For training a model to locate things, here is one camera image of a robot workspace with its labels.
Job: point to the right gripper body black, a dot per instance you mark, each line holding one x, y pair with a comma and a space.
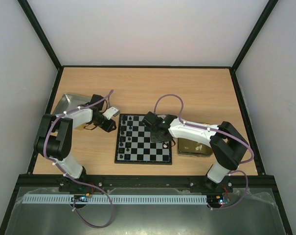
158, 134

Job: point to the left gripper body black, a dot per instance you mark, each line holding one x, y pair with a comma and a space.
98, 122

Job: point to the black white chess board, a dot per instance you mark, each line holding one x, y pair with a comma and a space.
134, 146

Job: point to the gold metal tin tray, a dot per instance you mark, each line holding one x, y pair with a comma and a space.
187, 147

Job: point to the silver metal tin tray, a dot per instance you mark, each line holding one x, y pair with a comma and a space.
71, 101

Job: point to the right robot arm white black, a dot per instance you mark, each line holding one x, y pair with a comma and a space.
227, 145

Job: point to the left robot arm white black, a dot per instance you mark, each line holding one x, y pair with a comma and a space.
54, 136

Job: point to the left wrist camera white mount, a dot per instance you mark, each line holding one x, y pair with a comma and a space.
111, 112

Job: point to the light blue slotted cable duct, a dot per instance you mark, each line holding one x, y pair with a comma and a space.
116, 199

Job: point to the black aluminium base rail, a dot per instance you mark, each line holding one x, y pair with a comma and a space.
197, 184

